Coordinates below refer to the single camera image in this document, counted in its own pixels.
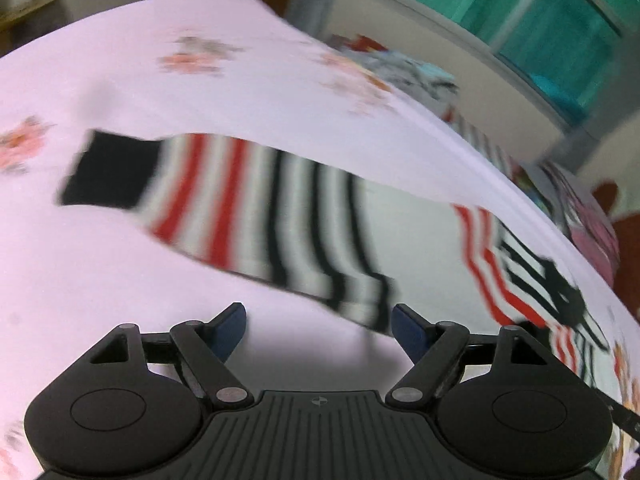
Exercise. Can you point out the pink floral bed sheet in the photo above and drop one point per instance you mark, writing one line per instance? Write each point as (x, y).
(100, 270)

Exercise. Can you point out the brown wooden furniture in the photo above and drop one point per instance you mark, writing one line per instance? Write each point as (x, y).
(30, 15)

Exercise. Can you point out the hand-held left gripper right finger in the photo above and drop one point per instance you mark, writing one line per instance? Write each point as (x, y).
(405, 327)

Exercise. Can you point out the stack of pink blankets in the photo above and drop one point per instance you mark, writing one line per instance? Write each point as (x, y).
(592, 230)

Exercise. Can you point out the pile of grey clothes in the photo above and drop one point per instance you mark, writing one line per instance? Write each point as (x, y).
(400, 67)

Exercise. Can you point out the window with teal glass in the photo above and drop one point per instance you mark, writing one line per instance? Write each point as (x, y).
(540, 25)

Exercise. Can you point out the grey white striped cloth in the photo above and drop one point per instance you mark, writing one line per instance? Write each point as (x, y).
(480, 140)

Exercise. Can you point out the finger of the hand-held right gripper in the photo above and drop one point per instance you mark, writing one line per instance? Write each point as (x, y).
(622, 417)

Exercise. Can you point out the brown white scalloped headboard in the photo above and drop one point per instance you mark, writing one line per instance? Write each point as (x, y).
(606, 195)

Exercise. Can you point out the red black white striped sock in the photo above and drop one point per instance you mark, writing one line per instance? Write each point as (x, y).
(492, 270)
(225, 200)

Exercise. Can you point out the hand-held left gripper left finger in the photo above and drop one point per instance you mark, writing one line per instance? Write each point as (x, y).
(231, 327)

